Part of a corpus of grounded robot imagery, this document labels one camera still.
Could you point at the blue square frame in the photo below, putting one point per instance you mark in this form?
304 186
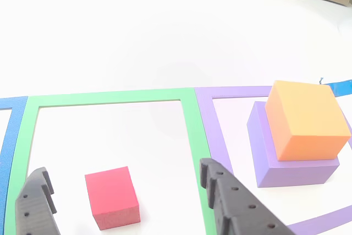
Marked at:
11 136

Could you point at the green square frame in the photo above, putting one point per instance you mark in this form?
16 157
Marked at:
110 96

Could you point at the purple square frame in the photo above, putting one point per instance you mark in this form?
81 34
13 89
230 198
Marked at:
209 119

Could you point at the small red cube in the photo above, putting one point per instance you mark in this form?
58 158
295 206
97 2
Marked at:
110 191

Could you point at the blue tape strip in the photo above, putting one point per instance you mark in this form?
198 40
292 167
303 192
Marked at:
342 86

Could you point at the orange cube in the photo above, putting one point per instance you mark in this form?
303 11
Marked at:
302 114

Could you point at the large purple cube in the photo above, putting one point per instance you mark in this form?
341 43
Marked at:
288 174

